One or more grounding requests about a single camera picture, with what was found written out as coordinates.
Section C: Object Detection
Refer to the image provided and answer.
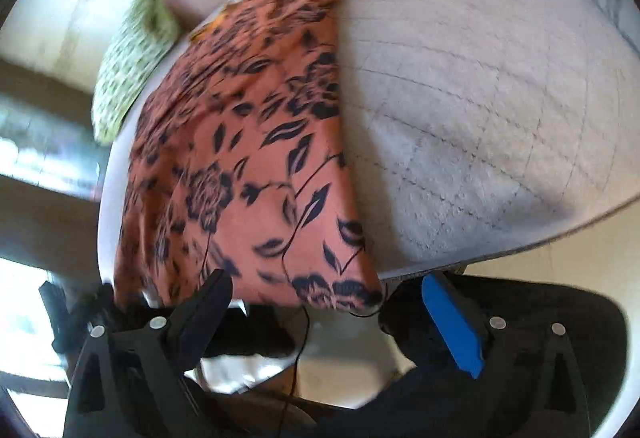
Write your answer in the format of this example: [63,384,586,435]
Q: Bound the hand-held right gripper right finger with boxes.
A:
[421,272,592,438]

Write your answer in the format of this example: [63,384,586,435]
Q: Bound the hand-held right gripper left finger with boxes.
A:
[62,269,234,438]

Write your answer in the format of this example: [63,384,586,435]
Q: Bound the orange black floral garment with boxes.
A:
[114,0,386,314]

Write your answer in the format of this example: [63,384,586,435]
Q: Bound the patterned glass window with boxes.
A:
[0,93,108,419]

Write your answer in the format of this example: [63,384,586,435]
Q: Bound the white quilted bed cover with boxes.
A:
[97,0,640,309]

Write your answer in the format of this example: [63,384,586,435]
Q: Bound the green white patterned pillow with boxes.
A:
[92,0,181,144]

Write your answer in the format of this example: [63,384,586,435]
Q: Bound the thin black cable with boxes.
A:
[277,305,313,438]

